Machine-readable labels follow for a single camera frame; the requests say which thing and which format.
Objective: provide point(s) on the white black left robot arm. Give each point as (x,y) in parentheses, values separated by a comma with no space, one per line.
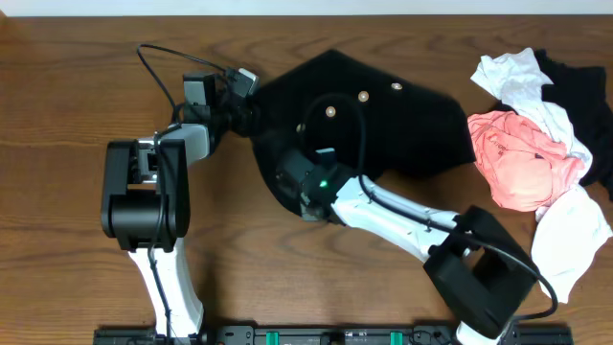
(146,199)

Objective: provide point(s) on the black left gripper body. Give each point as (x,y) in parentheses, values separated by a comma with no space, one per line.
(224,119)

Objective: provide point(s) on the pink crumpled shirt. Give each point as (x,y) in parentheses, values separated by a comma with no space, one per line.
(524,167)

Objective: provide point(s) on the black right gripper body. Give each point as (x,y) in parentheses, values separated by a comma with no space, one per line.
(307,212)

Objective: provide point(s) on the black mounting rail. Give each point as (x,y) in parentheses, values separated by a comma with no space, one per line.
(247,335)

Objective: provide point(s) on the black sparkly cardigan pearl buttons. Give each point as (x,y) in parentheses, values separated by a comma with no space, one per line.
(334,101)

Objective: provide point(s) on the black crumpled garment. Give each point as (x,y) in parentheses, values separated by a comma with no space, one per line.
(567,103)

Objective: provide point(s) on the white crumpled shirt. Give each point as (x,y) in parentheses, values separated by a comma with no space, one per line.
(568,235)

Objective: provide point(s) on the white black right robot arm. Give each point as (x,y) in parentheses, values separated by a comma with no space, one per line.
(479,270)

